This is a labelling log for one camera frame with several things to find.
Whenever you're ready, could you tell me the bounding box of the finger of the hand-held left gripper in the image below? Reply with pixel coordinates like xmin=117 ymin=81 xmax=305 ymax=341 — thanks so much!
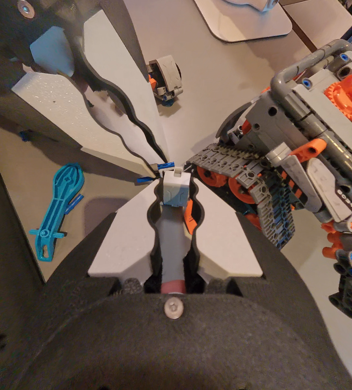
xmin=69 ymin=8 xmax=169 ymax=165
xmin=10 ymin=67 xmax=161 ymax=179

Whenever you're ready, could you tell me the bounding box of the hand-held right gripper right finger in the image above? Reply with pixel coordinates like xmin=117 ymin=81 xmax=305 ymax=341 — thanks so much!
xmin=191 ymin=182 xmax=264 ymax=282

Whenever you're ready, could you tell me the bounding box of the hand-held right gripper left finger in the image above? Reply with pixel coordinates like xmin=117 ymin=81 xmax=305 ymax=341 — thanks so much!
xmin=88 ymin=180 xmax=164 ymax=281

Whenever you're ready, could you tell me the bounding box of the light grey block with pins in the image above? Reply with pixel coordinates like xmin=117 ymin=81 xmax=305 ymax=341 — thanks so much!
xmin=136 ymin=161 xmax=193 ymax=209

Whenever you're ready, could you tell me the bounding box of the orange slotted panel piece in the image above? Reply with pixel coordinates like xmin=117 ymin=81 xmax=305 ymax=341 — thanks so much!
xmin=184 ymin=198 xmax=199 ymax=235

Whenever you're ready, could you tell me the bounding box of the dark grey orange block assembly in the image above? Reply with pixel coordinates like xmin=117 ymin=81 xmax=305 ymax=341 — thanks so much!
xmin=148 ymin=55 xmax=184 ymax=105

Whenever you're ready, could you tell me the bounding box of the blue plastic separator tool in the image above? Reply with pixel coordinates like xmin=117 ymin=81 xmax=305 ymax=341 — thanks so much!
xmin=30 ymin=163 xmax=85 ymax=264

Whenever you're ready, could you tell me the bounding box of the white desk stand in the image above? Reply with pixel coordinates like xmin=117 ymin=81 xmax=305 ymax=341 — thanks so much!
xmin=193 ymin=0 xmax=293 ymax=43

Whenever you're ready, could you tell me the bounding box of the grey orange tracked toy robot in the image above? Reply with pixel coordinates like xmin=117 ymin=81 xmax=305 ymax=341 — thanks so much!
xmin=187 ymin=39 xmax=352 ymax=320

